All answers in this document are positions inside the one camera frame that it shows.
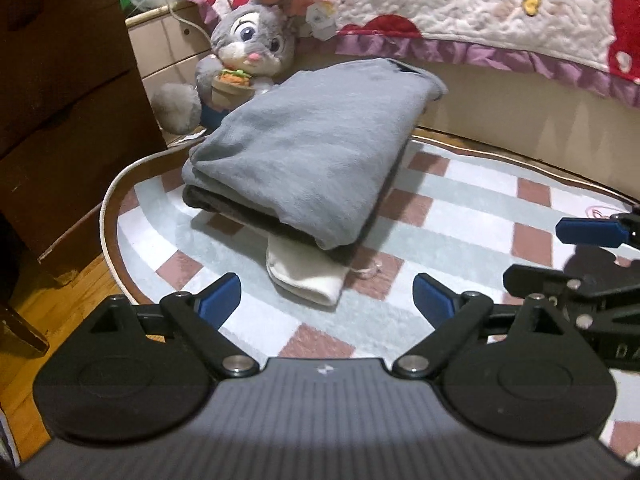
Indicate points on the white red printed quilt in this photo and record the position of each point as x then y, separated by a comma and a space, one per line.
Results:
450, 0

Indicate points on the pink grey checked rug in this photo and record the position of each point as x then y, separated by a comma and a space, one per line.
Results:
450, 210

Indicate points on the dark wooden cabinet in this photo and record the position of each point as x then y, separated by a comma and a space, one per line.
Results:
65, 110

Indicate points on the dark wooden furniture leg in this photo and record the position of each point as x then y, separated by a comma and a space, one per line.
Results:
20, 335

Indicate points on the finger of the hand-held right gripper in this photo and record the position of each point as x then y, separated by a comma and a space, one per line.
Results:
590, 231
540, 279

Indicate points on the grey sweater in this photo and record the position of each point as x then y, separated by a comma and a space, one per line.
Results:
310, 150

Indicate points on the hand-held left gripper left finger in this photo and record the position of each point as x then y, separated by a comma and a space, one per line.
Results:
220, 297

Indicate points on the grey plush rabbit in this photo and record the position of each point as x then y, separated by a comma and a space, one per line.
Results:
250, 30

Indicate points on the beige nightstand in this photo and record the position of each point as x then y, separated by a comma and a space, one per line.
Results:
165, 50

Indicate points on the cream white garment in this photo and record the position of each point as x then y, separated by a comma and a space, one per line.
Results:
305, 275

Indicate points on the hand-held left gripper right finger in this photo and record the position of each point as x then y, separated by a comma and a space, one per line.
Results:
434, 297

